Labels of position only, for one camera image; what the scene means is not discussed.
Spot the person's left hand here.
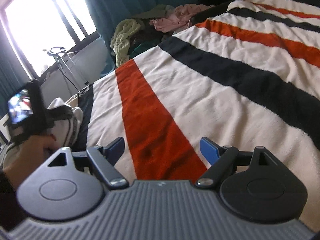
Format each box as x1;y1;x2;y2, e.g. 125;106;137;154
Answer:
3;134;59;190

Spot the light green knitted cloth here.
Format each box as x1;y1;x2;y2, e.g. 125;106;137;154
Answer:
110;19;141;67

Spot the window with dark frame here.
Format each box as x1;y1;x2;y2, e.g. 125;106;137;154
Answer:
1;0;99;77

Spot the pink crumpled garment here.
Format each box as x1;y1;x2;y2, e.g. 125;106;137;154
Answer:
149;4;214;33

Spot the striped white orange black blanket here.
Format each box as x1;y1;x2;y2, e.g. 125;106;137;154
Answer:
73;0;319;231

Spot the white garment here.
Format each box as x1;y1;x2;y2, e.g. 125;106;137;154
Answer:
1;98;84;168

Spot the metal stand by window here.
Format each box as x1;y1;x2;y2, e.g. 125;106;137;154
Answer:
43;46;89;94

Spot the dark clothes pile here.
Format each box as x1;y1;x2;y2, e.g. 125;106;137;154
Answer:
128;1;230;59

